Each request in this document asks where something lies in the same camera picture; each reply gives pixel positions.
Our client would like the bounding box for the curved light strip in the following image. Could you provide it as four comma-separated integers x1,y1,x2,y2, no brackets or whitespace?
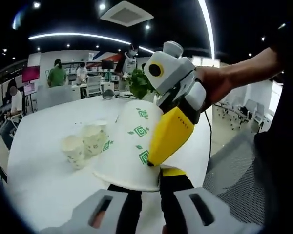
28,32,154,53

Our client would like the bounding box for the person's black clothing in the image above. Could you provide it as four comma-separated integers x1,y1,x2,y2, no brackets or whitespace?
253,31,293,220

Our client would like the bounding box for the white printed paper cup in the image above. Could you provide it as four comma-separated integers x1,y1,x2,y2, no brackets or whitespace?
61,136,85,170
92,100,163,193
82,124,108,158

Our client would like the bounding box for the potted green plant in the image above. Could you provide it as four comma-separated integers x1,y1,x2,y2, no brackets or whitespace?
128,69,159,100

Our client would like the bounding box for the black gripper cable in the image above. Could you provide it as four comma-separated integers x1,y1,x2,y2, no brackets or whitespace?
202,111,213,162

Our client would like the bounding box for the storage shelf with bins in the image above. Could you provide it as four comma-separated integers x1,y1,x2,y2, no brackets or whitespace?
63,60,123,81

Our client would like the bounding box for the black monitor green stand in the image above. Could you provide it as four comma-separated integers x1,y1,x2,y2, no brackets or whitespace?
101,59,115,81

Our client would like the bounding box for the white table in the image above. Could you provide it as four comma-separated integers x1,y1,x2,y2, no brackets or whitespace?
7,94,212,232

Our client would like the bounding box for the square air vent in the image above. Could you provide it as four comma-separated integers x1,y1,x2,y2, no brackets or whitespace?
100,1,154,27

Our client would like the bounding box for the grey mesh office chair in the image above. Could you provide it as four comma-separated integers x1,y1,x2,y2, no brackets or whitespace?
202,133,267,225

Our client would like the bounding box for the pink display screen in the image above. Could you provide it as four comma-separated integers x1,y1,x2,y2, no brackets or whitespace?
21,65,40,82

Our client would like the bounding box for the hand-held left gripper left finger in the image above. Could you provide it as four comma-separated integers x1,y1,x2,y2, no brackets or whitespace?
39,184,143,234

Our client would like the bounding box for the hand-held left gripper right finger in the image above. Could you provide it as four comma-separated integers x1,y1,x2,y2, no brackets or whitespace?
159,167,262,234

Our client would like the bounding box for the dark grey bag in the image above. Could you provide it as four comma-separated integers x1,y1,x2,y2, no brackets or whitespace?
102,89,115,101

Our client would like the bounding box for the person's right hand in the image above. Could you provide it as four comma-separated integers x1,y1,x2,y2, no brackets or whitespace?
194,65,232,110

